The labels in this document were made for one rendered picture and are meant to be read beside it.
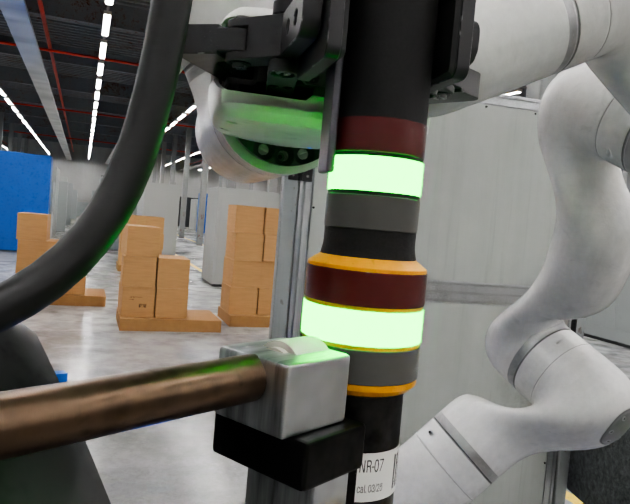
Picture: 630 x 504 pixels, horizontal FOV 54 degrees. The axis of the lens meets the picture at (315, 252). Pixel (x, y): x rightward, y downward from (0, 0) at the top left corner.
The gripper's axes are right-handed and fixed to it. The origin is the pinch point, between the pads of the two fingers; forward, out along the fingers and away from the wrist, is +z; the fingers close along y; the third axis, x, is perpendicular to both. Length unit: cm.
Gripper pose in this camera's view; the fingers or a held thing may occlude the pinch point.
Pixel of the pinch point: (381, 33)
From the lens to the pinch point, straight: 23.7
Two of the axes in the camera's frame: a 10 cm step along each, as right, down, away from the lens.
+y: -9.6, -0.7, -2.7
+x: 0.9, -10.0, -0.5
